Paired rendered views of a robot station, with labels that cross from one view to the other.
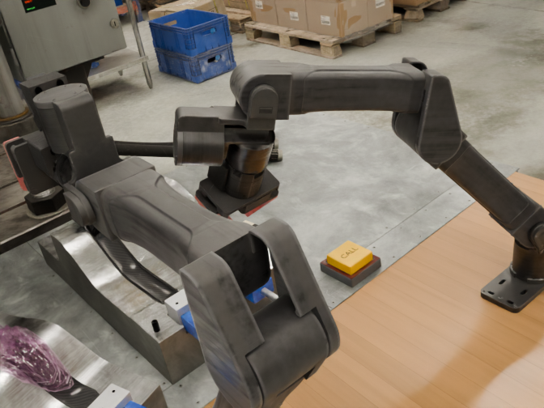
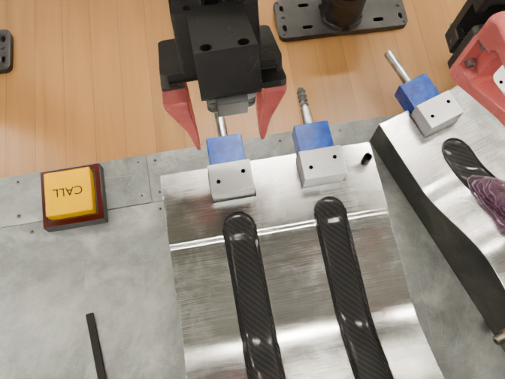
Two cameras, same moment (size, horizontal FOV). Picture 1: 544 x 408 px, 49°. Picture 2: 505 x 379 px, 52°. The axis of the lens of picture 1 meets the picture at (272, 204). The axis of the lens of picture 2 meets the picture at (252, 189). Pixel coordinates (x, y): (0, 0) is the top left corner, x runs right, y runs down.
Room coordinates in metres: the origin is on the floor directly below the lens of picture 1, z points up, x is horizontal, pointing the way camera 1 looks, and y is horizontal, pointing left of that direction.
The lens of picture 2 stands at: (0.96, 0.17, 1.47)
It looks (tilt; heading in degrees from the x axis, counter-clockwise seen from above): 72 degrees down; 203
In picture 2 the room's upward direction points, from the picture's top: 3 degrees clockwise
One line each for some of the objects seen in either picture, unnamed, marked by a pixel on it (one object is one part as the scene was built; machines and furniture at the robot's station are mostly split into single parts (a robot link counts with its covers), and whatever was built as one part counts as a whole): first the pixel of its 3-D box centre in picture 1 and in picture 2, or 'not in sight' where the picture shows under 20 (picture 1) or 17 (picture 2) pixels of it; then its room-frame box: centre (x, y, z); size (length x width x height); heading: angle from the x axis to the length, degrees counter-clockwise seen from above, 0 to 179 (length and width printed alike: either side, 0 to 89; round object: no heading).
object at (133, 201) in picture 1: (185, 261); not in sight; (0.45, 0.09, 1.17); 0.30 x 0.09 x 0.12; 34
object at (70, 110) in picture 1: (85, 150); not in sight; (0.59, 0.19, 1.24); 0.12 x 0.09 x 0.12; 34
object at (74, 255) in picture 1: (150, 252); (307, 372); (0.95, 0.24, 0.87); 0.50 x 0.26 x 0.14; 36
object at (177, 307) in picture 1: (205, 324); (311, 134); (0.69, 0.13, 0.89); 0.13 x 0.05 x 0.05; 36
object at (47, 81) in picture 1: (52, 117); not in sight; (0.67, 0.24, 1.25); 0.07 x 0.06 x 0.11; 124
